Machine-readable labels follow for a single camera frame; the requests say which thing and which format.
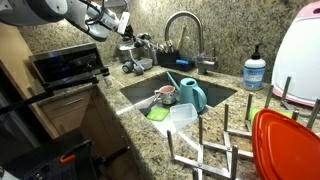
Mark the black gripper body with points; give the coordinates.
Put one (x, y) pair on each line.
(128, 31)

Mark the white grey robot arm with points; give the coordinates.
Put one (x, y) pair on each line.
(50, 11)

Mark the steel sink basin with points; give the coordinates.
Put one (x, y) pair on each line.
(146, 88)

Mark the black ladle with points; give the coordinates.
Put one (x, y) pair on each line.
(144, 36)

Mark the steel pot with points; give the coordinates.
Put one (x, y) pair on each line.
(125, 53)

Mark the perforated metal utensil holder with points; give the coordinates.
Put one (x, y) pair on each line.
(152, 56)

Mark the grey bowl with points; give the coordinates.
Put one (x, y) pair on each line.
(145, 63)

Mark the black utensil caddy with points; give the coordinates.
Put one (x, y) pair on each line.
(166, 59)

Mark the wooden spoon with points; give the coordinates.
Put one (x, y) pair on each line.
(181, 36)

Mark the small white cylinder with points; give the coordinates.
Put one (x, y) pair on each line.
(108, 81)

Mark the blue sponge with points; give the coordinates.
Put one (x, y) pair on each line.
(182, 62)

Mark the steel gooseneck faucet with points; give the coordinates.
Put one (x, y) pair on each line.
(200, 33)

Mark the pink patterned mug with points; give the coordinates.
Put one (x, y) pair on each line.
(166, 95)

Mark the grey spatula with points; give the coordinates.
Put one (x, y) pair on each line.
(146, 108)

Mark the teal watering can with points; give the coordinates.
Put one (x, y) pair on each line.
(190, 93)

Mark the clear plastic container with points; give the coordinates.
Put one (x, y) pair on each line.
(182, 115)

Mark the wooden drawer cabinet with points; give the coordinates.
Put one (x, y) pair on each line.
(70, 110)

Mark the wooden side panel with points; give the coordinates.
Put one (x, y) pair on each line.
(13, 56)

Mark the blue label soap bottle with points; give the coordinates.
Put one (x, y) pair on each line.
(254, 73)

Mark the metal peg dish rack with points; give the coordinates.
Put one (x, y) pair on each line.
(226, 140)

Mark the white pink-rimmed cutting board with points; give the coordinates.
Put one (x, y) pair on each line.
(300, 56)

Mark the orange plastic lid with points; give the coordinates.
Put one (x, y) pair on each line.
(286, 150)

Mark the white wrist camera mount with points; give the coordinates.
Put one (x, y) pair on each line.
(123, 22)

